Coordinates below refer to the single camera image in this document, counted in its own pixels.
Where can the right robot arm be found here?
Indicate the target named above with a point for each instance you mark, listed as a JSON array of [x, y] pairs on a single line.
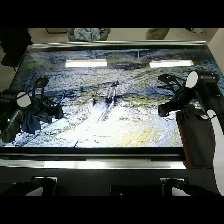
[[213, 96]]

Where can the black garment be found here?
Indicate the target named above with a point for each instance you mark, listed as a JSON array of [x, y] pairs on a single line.
[[196, 140]]

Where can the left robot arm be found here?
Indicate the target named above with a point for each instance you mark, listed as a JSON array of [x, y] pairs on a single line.
[[10, 115]]

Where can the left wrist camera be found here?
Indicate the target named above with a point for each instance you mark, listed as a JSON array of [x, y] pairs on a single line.
[[41, 82]]

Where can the dark blue shirt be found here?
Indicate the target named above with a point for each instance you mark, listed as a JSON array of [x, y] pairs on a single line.
[[33, 121]]

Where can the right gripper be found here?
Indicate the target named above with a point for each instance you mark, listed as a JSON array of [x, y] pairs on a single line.
[[176, 101]]

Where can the heap of clothes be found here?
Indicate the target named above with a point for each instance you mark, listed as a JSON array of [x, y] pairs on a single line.
[[87, 34]]

